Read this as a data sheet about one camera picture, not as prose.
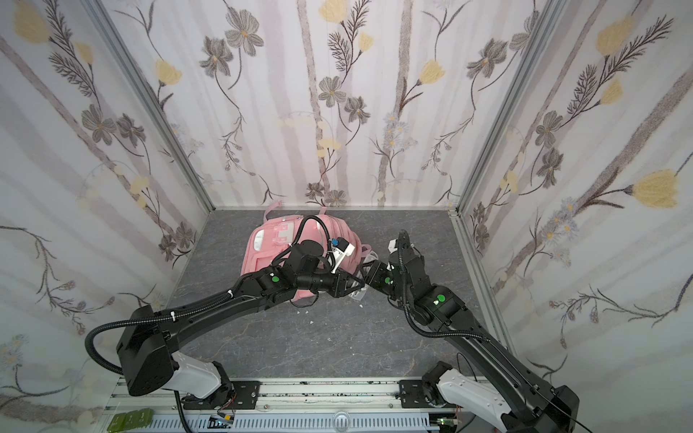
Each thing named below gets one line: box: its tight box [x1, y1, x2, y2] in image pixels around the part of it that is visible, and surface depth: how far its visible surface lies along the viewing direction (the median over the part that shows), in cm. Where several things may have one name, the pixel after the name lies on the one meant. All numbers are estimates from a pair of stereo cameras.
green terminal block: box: [106, 407, 155, 433], surface depth 70 cm
